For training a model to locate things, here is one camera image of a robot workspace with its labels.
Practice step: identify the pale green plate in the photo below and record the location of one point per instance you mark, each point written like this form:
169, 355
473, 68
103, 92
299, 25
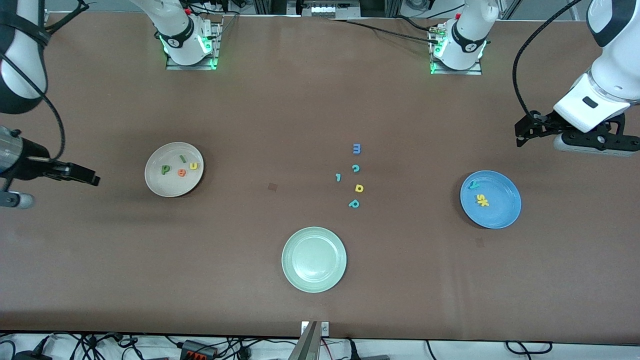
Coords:
314, 260

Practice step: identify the yellow letter a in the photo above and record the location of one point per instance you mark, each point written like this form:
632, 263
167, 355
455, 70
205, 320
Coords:
356, 188

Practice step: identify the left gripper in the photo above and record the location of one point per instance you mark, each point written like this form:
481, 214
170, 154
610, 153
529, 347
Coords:
544, 124

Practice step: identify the green letter p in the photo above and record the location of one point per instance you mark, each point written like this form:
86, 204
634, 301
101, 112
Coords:
163, 171

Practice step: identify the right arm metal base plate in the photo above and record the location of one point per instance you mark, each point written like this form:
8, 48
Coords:
175, 66

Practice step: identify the teal letter a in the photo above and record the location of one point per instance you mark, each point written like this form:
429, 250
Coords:
350, 205

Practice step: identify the yellow letter u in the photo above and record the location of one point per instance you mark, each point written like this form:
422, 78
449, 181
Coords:
190, 166

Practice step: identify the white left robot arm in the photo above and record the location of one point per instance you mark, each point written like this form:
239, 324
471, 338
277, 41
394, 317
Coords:
470, 30

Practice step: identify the blue letter m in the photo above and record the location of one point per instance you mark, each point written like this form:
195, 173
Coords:
357, 149

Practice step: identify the teal letter y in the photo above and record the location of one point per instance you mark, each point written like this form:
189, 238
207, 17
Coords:
474, 185

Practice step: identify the small white bracket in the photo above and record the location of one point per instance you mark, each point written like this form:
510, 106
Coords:
325, 328

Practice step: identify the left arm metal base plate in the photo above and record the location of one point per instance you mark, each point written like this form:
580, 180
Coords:
477, 71

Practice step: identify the red black power strip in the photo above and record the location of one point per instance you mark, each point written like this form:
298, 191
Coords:
199, 349

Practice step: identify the beige brown plate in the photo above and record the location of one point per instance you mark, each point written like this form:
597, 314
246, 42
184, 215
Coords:
165, 187

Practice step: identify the aluminium profile post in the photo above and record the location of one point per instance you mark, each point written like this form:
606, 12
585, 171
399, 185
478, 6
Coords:
306, 345

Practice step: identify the black power adapter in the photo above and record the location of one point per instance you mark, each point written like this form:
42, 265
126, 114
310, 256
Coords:
30, 355

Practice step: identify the grey control device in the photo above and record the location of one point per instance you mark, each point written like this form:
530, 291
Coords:
322, 9

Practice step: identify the blue plate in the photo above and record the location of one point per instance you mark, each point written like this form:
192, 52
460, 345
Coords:
500, 215

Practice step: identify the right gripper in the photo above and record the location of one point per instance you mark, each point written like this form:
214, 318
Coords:
33, 161

